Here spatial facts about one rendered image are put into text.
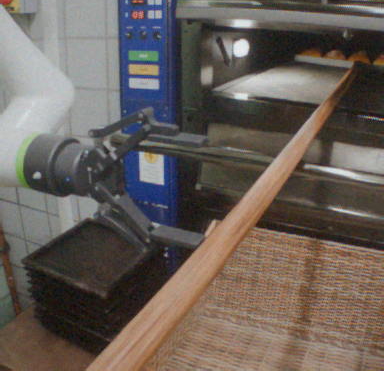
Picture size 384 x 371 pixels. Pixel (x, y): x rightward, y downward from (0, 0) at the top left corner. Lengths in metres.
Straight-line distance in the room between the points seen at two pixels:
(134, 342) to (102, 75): 1.07
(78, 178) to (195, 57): 0.61
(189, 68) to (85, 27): 0.35
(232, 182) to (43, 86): 0.61
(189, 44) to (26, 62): 0.53
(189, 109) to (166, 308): 0.89
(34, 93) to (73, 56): 0.61
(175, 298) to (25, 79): 0.51
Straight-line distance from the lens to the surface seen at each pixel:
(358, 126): 1.09
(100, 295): 1.03
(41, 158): 0.67
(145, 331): 0.33
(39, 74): 0.78
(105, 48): 1.30
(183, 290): 0.37
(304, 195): 1.15
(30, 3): 1.44
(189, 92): 1.19
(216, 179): 1.21
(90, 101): 1.37
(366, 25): 0.90
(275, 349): 1.22
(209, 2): 0.98
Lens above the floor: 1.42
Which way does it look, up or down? 23 degrees down
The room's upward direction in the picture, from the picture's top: straight up
